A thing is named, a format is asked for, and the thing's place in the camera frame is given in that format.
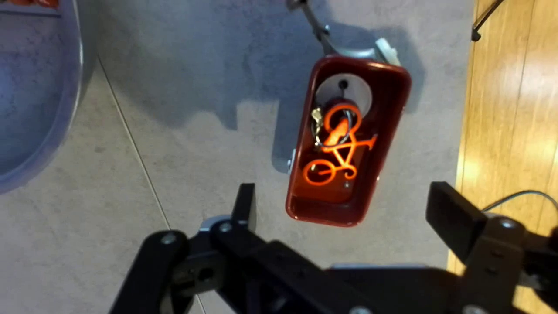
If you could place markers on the red rectangular tray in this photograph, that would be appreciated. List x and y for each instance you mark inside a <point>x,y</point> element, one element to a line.
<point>350,192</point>

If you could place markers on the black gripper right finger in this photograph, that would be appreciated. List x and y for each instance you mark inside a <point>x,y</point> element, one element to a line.
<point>494,249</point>

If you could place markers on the dark grey metal bowl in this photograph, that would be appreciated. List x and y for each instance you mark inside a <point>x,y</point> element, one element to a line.
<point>36,115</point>

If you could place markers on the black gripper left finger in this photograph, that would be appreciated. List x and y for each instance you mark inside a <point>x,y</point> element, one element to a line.
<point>245,263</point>

